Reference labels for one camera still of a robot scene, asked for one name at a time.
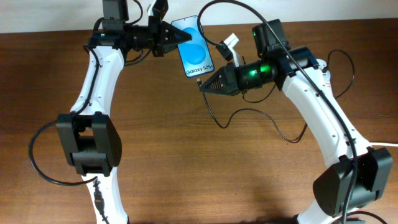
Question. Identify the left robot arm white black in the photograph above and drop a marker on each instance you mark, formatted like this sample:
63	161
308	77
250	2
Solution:
89	139

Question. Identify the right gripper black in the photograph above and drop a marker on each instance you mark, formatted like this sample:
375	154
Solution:
229	80

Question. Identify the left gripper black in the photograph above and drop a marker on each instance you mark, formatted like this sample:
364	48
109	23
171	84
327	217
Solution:
158	35

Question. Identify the blue Samsung Galaxy smartphone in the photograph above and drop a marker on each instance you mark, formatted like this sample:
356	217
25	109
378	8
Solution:
194	54

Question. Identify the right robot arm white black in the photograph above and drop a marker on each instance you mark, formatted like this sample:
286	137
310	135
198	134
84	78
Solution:
356	173

